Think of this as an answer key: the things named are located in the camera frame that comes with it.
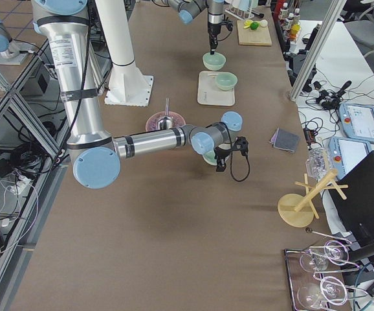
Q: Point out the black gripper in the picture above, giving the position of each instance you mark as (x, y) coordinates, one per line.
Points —
(219, 155)
(213, 28)

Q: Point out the green bowl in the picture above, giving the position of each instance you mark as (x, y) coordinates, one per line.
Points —
(226, 81)
(209, 157)
(214, 62)

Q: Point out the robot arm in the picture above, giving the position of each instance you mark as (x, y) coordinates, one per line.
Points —
(216, 19)
(95, 153)

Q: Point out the green bowl on tray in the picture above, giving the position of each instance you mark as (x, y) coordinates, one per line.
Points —
(226, 81)

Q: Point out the upper lemon slice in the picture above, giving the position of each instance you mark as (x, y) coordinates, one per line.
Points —
(247, 23)

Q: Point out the grey folded cloth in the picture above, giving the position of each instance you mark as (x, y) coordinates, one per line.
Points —
(284, 140)

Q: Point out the green lime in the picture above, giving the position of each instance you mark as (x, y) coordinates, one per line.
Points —
(254, 25)

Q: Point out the bamboo cutting board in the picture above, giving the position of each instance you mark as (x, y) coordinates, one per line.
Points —
(258, 37)

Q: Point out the light blue cup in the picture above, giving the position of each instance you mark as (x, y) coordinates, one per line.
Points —
(246, 5)

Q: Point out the cream serving tray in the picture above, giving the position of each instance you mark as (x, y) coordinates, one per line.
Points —
(209, 94)

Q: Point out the white garlic bulb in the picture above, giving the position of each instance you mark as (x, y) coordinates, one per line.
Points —
(263, 23)

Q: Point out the metal ice scoop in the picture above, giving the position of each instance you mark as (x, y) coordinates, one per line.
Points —
(166, 122)

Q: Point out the wooden cup tree stand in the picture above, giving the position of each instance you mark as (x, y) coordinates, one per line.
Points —
(299, 211)

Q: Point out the blue teach pendant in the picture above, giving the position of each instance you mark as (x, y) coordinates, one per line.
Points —
(347, 153)
(357, 121)

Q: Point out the wine glass rack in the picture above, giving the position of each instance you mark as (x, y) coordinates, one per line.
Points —
(314, 276)

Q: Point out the white wire cup rack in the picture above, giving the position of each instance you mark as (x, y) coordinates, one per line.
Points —
(233, 10)

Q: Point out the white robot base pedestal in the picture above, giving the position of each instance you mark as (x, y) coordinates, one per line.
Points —
(127, 85)

